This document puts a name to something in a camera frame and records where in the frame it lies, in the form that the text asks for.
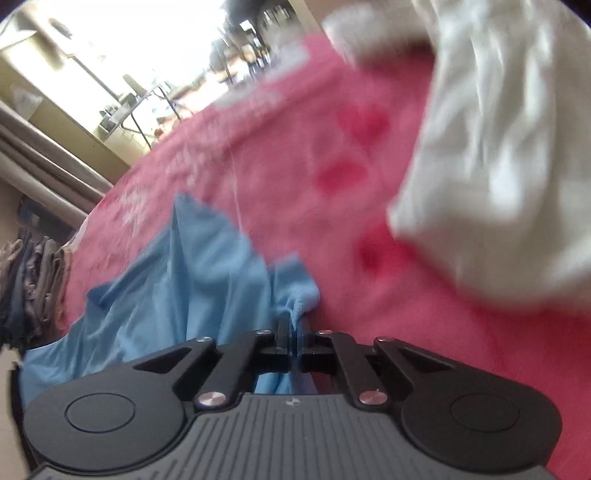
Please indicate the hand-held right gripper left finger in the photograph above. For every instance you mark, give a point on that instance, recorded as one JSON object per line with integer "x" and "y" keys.
{"x": 285, "y": 344}

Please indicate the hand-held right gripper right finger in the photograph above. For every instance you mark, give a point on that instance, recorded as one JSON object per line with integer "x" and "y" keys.
{"x": 301, "y": 346}

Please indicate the light blue garment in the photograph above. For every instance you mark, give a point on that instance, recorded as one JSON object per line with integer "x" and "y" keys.
{"x": 184, "y": 277}

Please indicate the stack of folded clothes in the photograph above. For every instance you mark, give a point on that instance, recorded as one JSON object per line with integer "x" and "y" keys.
{"x": 32, "y": 286}

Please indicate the pink printed blanket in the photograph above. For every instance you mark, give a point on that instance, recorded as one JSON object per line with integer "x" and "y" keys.
{"x": 300, "y": 161}

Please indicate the white garment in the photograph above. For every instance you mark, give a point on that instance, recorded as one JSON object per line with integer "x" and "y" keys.
{"x": 498, "y": 161}

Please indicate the background folding table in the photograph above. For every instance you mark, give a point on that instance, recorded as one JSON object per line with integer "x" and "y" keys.
{"x": 138, "y": 106}

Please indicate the grey door frame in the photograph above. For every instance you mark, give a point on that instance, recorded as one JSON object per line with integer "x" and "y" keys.
{"x": 46, "y": 170}

